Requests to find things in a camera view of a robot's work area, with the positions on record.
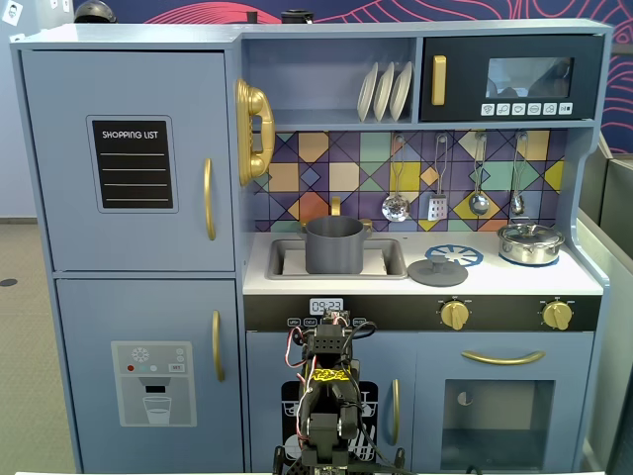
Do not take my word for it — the gray round lid with knob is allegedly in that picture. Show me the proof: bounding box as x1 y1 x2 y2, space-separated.
407 246 470 288

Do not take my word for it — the steel pot with lid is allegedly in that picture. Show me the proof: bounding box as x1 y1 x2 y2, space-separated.
496 222 567 265

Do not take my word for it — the gray plastic pot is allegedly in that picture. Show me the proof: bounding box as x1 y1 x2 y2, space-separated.
298 215 374 276

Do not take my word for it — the gray toy sink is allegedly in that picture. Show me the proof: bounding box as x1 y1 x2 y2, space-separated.
267 237 408 282

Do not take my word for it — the metal slotted spatula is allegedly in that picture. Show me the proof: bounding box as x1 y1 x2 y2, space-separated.
426 133 451 223

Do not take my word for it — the blue dishwasher door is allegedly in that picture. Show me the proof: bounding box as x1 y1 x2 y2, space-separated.
245 331 417 474

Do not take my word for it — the gold toy telephone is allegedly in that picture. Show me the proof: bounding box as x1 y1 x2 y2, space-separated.
233 77 277 188

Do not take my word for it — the white toy plate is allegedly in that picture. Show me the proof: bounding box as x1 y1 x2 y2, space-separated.
356 60 381 124
389 60 414 122
372 60 397 124

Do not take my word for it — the blue toy kitchen unit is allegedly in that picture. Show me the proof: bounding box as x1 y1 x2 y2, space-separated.
9 18 614 474

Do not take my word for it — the gold stove knob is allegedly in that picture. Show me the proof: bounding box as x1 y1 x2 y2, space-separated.
439 300 472 332
541 300 576 332

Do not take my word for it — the metal ladle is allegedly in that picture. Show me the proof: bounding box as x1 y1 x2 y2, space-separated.
467 131 492 217

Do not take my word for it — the blue oven door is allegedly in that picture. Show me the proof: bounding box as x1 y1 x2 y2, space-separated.
414 331 595 474

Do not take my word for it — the black shopping list chalkboard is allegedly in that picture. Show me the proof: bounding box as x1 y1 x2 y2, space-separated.
85 114 180 215

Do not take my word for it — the small metal spoon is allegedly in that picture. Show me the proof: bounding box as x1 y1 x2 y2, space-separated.
509 131 529 217

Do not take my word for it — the dark microwave door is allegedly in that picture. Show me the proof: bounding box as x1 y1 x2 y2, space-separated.
418 34 606 124

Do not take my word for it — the blue freezer door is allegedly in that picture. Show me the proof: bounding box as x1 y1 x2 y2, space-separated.
54 277 245 474

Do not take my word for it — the blue fridge door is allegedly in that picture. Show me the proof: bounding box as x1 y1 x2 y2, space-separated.
20 48 236 273

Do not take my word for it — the black helmet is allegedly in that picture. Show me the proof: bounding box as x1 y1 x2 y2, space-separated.
73 0 119 25

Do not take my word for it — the white paper with portrait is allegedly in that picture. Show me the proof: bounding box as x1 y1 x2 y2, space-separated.
1 0 26 28

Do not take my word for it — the black servo cable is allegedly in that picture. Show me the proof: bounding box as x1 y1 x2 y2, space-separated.
340 320 380 412

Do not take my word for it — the red white servo wire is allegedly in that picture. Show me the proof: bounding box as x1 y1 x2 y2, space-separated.
287 324 322 446

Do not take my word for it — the gold fridge door handle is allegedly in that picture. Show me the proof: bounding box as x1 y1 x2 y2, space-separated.
203 157 219 242

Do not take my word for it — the gold freezer door handle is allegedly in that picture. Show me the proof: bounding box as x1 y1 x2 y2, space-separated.
211 309 226 384

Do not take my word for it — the gold dishwasher door handle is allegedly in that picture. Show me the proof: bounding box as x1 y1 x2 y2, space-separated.
390 378 402 447

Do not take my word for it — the gold microwave handle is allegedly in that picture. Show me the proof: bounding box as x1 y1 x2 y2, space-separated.
430 53 448 107

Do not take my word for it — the gold oven door handle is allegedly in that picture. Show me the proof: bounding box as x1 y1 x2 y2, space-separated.
460 348 547 367

